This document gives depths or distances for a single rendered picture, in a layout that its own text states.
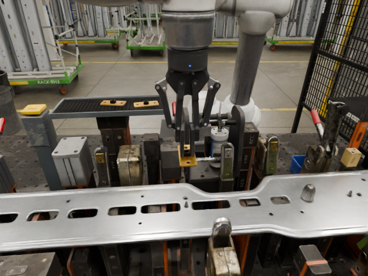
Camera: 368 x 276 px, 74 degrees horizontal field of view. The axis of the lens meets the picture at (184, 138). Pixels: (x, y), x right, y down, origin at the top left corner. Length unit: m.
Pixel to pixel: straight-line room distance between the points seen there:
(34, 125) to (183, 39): 0.67
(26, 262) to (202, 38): 0.55
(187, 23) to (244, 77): 0.74
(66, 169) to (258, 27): 0.79
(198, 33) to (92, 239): 0.51
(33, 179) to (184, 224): 0.95
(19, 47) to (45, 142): 4.12
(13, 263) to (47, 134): 0.46
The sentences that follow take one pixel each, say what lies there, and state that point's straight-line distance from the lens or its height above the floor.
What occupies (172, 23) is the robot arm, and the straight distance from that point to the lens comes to 0.44.
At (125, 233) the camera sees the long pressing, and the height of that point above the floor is 1.00.
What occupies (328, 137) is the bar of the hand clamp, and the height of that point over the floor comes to 1.11.
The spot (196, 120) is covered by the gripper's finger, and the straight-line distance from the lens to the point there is 0.52.
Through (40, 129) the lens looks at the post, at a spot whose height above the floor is 1.09.
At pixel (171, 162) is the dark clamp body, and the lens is 0.79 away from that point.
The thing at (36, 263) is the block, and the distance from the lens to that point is 0.63.
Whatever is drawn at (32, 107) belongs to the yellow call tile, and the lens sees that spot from 0.99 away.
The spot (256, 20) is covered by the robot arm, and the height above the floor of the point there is 1.41.
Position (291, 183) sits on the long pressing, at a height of 1.00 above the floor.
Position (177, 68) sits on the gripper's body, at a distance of 0.45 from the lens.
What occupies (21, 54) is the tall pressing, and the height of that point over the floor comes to 0.59.
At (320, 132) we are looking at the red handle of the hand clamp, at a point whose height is 1.10.
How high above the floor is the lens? 1.50
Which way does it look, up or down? 31 degrees down
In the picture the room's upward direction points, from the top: straight up
